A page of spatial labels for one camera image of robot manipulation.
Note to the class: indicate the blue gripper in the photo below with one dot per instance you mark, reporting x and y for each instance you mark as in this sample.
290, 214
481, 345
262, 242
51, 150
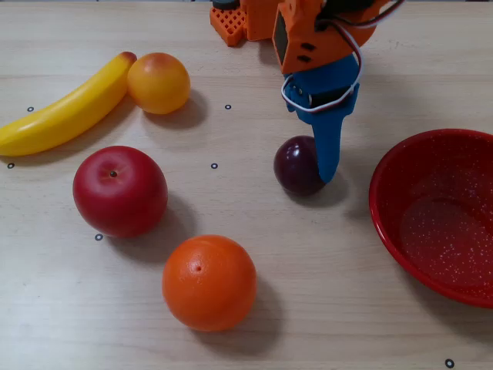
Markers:
334, 84

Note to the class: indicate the dark purple plum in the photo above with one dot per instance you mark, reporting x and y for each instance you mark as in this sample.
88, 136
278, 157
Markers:
294, 165

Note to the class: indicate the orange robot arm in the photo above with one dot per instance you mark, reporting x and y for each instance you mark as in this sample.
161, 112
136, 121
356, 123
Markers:
308, 27

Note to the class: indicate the orange robot base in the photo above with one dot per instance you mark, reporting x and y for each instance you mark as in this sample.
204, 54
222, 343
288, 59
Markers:
227, 23

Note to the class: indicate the red speckled bowl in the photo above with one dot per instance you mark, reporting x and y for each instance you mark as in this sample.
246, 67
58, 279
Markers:
439, 227

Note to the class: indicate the black round knob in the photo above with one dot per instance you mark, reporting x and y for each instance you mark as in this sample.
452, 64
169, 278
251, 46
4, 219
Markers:
224, 4

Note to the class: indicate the yellow orange round fruit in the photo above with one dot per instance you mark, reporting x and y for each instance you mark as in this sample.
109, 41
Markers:
158, 83

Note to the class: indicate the orange plastic orange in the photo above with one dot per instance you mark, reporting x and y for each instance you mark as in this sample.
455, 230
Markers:
209, 283

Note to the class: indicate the red plastic apple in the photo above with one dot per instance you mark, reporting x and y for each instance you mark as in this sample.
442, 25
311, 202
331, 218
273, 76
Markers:
120, 192

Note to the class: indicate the yellow plastic banana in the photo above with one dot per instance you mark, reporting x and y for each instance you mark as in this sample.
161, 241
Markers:
61, 113

